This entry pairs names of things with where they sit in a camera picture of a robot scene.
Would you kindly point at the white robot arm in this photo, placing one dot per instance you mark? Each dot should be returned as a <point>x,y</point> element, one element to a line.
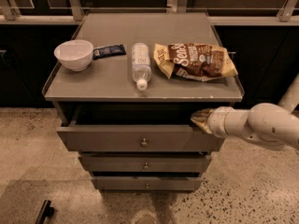
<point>264,125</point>

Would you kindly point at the grey middle drawer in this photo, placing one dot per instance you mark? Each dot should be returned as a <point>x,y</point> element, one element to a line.
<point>145,163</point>

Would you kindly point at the metal railing frame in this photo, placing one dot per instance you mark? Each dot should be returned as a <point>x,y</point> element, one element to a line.
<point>219,12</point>

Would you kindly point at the dark blue snack bar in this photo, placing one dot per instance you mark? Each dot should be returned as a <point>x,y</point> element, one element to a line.
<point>108,51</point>

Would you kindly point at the clear plastic water bottle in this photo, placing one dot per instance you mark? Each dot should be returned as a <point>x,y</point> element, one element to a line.
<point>141,71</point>

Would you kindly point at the grey bottom drawer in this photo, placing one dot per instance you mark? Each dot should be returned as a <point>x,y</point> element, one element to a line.
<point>146,183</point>

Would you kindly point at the grey drawer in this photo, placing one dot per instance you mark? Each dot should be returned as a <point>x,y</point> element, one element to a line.
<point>136,128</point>
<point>146,183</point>
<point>145,163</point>

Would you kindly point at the cloth covered gripper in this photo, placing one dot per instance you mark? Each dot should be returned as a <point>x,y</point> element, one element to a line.
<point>217,120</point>

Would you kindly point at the grey drawer cabinet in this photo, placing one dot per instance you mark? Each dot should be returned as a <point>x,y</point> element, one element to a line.
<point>109,81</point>

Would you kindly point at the grey top drawer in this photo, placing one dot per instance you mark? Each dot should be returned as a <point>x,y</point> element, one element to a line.
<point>136,128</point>

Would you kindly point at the brown yellow chip bag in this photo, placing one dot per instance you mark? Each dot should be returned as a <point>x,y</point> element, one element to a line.
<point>196,61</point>

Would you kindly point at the white bowl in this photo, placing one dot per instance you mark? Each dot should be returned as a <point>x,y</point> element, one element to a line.
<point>75,55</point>

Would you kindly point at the black object on floor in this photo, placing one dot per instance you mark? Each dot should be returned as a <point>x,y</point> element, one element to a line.
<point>46,210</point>

